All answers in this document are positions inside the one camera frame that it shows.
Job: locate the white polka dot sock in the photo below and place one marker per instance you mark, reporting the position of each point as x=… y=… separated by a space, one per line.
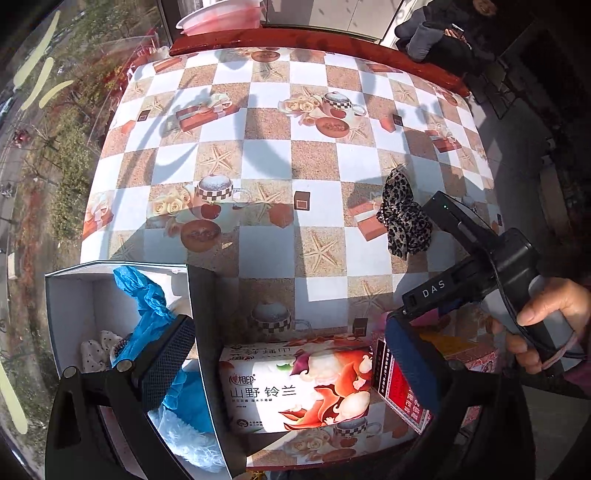
x=94 y=353

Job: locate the leopard print scrunchie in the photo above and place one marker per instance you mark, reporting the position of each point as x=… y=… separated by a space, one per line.
x=401 y=221

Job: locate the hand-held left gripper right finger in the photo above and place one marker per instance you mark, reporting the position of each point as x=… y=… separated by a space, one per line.
x=411 y=364

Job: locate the person's right hand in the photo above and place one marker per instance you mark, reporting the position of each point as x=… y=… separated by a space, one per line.
x=568 y=295

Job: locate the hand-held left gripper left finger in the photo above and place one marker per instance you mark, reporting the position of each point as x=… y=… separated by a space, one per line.
x=171 y=355

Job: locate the pink plastic basin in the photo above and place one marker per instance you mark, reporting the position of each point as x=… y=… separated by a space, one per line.
x=217 y=18

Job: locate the white fluffy cloth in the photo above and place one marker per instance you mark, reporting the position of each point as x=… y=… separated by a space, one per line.
x=189 y=443

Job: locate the checkered printed tablecloth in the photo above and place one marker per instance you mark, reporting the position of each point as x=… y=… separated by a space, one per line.
x=314 y=152

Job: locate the white storage box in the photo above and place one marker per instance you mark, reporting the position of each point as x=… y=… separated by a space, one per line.
x=74 y=304

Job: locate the floral tissue pack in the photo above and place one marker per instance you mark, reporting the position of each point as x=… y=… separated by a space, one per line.
x=277 y=392

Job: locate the blue crinkled cloth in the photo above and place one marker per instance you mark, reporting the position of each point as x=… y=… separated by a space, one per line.
x=147 y=300

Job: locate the red printed packet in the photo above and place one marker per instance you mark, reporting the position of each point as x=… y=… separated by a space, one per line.
x=399 y=392

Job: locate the red wooden table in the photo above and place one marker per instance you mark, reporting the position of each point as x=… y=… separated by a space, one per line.
x=323 y=39

